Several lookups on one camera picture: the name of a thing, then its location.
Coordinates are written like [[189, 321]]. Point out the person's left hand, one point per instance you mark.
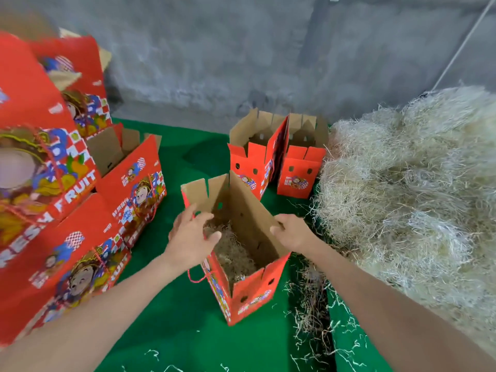
[[190, 242]]

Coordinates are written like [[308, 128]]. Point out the person's right hand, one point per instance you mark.
[[293, 232]]

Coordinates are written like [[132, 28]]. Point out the small straw filler clump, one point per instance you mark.
[[232, 251]]

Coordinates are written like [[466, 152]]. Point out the red cardboard box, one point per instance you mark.
[[301, 170], [244, 290], [252, 162]]

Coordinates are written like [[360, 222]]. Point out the pile of wood wool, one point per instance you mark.
[[411, 197]]

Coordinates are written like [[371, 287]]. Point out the group of red boxes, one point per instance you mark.
[[62, 213]]

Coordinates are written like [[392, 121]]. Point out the person's right forearm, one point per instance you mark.
[[395, 313]]

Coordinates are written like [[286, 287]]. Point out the person's left forearm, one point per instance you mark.
[[85, 321]]

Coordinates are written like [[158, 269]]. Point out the white pole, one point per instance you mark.
[[463, 46]]

